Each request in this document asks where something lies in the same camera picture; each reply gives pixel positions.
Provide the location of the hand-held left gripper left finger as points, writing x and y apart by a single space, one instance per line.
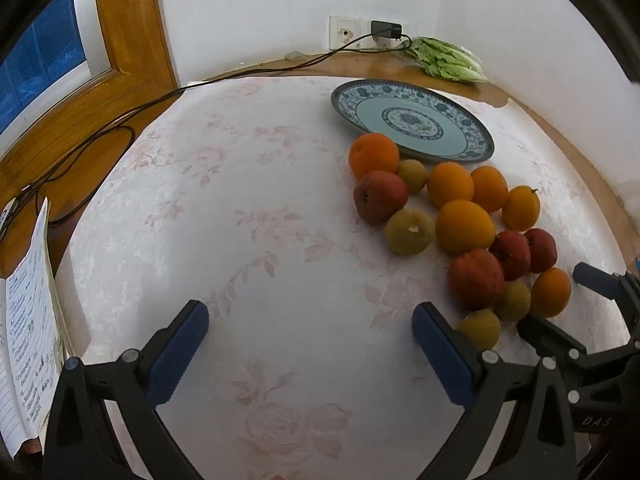
180 355

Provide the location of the white floral tablecloth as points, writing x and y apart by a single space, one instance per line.
250 260

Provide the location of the bagged green lettuce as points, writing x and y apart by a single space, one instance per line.
445 62

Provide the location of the large red pomegranate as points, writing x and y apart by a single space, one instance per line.
475 280

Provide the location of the white lined notebook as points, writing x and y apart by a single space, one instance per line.
30 335

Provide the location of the orange with stem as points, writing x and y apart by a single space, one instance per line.
521 208

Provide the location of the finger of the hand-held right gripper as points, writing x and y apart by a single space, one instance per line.
595 276
545 334

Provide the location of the small yellow-green plum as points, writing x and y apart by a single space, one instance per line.
412 176
513 301
480 329

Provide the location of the black plug-in charger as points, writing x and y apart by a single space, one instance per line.
386 30

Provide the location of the large yellow-green plum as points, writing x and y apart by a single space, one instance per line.
410 232

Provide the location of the beige wall power socket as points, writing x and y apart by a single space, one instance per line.
364 27

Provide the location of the blue floral patterned plate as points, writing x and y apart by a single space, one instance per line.
370 110

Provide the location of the large orange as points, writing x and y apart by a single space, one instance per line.
465 226

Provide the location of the wooden window frame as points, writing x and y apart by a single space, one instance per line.
130 25

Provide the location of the beige wall plate with hole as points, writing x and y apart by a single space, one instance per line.
345 25

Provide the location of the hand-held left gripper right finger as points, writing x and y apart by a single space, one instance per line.
442 355

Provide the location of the blue window pane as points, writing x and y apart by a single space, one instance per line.
45 60

